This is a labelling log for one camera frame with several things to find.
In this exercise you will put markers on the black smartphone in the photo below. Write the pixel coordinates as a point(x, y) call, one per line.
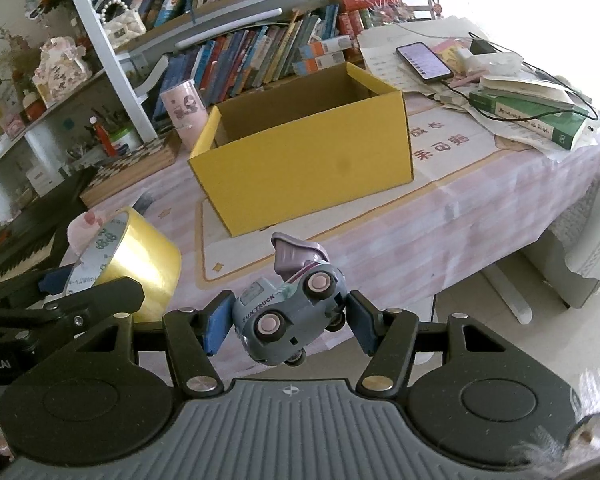
point(422, 60)

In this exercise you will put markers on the yellow packing tape roll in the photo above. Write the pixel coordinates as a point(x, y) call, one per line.
point(145, 255)

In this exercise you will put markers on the white quilted pearl handbag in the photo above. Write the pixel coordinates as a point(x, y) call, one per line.
point(122, 25)

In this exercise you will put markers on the pink plush pig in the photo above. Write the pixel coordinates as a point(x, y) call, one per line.
point(82, 227)

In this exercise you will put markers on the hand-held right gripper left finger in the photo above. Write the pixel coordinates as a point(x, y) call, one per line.
point(219, 322)

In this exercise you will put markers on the white jar green lid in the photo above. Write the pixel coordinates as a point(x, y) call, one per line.
point(125, 142)

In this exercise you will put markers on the grey armchair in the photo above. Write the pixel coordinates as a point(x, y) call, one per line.
point(570, 275)

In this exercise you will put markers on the stack of red books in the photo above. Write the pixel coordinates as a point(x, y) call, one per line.
point(370, 0)

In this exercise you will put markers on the black electronic keyboard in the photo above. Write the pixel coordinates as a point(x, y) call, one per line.
point(25, 230)

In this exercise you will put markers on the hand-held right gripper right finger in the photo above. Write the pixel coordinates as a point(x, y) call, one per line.
point(362, 326)

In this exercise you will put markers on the red round bottle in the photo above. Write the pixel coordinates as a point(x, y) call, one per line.
point(33, 106)

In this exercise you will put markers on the pink printed cup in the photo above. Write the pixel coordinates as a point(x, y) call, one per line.
point(185, 110)

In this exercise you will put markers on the fluffy grey cloth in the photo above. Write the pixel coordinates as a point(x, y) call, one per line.
point(545, 460)

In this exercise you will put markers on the pink checked tablecloth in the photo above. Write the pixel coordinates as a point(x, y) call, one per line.
point(455, 195)

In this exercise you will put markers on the white-framed wooden bookshelf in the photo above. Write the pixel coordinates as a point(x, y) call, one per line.
point(115, 60)

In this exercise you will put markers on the yellow cardboard box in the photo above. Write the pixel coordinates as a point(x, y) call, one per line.
point(305, 170)

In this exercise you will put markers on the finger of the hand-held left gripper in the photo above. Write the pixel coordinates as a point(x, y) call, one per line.
point(110, 297)
point(55, 281)

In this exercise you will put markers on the thick green book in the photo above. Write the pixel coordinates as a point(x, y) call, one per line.
point(530, 116)

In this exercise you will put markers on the white lace cover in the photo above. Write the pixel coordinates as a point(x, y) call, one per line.
point(595, 220)

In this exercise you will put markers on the open white book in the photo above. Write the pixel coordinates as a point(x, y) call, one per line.
point(525, 87)

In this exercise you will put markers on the pile of printed papers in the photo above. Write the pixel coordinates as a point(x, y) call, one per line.
point(380, 60)

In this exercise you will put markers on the grey-blue toy car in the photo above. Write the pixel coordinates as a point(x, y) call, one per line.
point(280, 310)

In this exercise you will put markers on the wooden chessboard box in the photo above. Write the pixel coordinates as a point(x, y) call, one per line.
point(130, 167)

